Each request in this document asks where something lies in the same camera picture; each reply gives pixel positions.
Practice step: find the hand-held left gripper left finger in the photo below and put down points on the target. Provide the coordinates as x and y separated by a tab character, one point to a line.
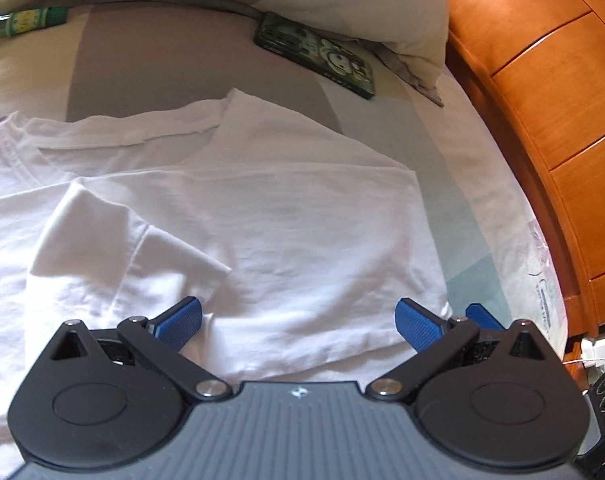
180	320

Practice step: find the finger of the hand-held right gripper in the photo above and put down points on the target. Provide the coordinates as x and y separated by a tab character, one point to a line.
484	316

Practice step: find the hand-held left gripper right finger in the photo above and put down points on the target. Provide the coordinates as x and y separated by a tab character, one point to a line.
417	322

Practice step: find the white long-sleeved shirt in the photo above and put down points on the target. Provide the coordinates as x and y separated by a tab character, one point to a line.
232	210

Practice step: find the white charger plug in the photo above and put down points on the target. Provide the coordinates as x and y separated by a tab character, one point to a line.
596	350

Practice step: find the wooden headboard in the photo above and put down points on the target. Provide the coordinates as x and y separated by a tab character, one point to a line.
542	85

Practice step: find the dark patterned phone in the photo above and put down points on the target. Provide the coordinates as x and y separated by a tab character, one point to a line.
317	52

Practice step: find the green glass bottle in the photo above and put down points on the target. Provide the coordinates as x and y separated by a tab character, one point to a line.
27	22

